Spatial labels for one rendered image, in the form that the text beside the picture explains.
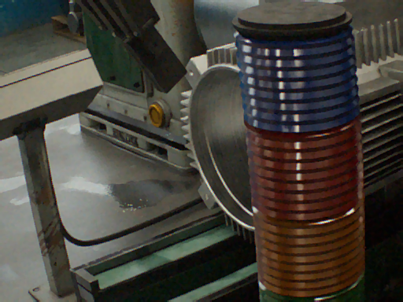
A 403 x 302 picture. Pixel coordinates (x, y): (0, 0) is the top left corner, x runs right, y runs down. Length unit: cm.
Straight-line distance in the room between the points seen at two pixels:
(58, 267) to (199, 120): 27
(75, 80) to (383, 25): 34
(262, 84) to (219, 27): 79
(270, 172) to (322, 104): 4
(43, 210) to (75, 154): 51
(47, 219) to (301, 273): 59
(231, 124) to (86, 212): 42
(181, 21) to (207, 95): 43
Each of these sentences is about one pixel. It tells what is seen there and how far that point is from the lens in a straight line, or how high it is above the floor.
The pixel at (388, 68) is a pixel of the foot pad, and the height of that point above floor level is 107.
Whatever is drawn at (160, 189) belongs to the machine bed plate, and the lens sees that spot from 132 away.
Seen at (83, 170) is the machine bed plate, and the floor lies 80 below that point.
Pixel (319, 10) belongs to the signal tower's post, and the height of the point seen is 122.
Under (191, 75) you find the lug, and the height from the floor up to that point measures 107.
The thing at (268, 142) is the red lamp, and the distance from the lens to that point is 43.
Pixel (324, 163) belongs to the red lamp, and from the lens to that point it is 43.
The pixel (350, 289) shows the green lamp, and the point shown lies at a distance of 47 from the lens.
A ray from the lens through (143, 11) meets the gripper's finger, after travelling 76.
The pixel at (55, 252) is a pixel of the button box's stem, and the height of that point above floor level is 86.
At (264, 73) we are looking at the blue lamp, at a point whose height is 119.
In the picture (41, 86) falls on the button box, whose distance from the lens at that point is 95.
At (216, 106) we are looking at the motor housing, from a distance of 89.
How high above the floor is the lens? 131
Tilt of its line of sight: 21 degrees down
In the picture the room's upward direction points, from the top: 7 degrees counter-clockwise
